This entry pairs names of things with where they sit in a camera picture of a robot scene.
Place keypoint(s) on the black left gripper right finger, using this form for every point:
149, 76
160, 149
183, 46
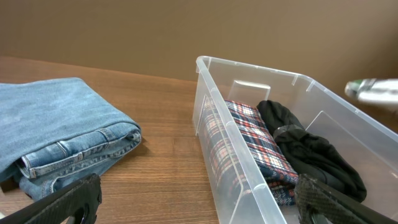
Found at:
318, 203

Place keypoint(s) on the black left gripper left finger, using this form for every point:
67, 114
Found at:
77, 203

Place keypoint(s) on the black garment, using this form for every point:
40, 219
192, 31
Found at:
310, 154

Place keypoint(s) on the red navy plaid shirt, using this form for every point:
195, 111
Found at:
277, 172

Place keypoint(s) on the white printed t-shirt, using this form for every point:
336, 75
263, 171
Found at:
373, 91

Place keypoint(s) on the folded blue jeans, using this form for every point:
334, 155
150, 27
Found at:
54, 132

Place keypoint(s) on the clear plastic storage bin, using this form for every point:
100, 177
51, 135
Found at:
364, 143

